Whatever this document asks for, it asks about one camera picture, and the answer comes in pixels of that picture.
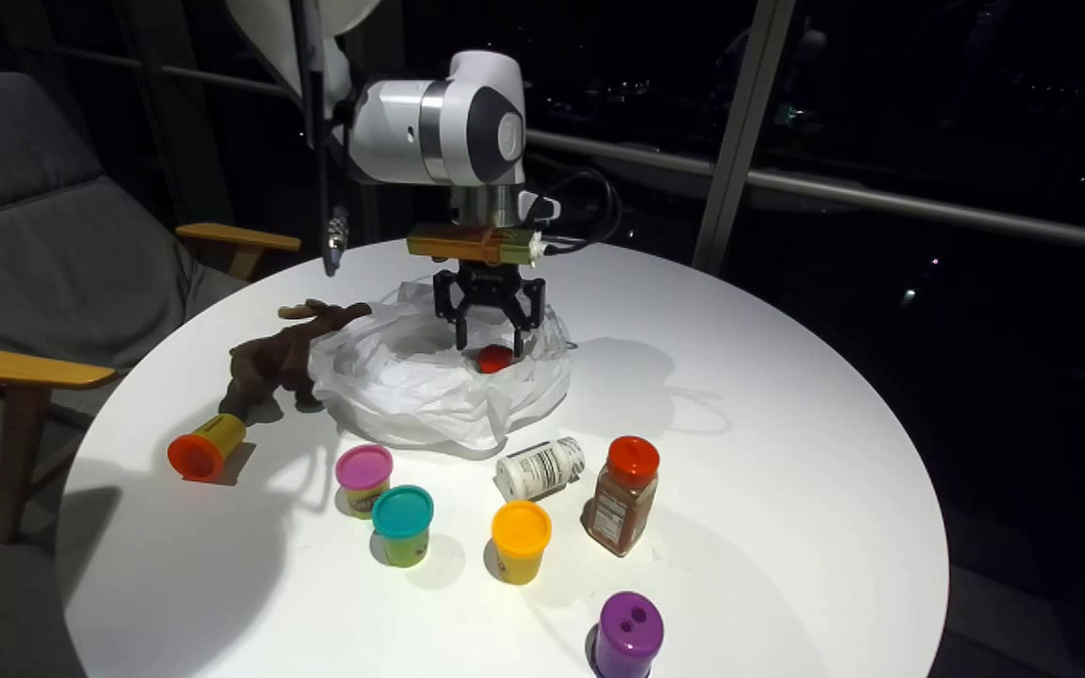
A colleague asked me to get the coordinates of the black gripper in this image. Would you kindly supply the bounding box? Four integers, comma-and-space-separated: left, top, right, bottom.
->
431, 263, 549, 362

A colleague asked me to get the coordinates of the clear small jar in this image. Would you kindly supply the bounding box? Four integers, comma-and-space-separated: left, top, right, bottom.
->
494, 434, 588, 504

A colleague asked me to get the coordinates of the spice bottle with orange cap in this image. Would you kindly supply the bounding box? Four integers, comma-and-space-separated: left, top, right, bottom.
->
575, 434, 662, 558

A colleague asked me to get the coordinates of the white plastic bag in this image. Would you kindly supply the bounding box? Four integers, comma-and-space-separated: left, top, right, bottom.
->
313, 280, 575, 461

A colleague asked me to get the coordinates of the tub with magenta lid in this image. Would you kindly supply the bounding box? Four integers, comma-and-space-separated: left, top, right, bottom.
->
332, 440, 395, 519

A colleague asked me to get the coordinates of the tub with teal lid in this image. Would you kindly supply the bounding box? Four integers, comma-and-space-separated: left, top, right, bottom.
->
368, 483, 437, 568

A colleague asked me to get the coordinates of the brown moose plush toy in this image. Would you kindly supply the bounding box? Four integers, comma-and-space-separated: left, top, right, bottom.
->
214, 297, 377, 425

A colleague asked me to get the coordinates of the yellow tub with orange lid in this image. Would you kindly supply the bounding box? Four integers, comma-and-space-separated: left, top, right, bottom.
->
167, 410, 253, 485

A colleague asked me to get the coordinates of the purple container with holed lid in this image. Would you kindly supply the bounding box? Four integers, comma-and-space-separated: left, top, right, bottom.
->
588, 588, 666, 678

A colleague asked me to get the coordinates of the grey armchair with wooden armrests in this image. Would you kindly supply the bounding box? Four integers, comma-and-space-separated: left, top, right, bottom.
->
0, 70, 309, 549

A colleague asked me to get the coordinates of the grey window railing bar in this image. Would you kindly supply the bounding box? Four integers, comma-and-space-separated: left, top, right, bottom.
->
55, 47, 1085, 263

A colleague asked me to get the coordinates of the brown green wrist camera box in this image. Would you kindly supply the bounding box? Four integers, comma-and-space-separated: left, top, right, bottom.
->
403, 218, 562, 267

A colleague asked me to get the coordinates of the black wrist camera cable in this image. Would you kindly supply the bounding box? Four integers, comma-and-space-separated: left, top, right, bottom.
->
519, 166, 628, 263

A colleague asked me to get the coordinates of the black cable with metal connector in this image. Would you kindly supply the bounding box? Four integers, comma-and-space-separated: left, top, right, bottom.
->
287, 0, 354, 280

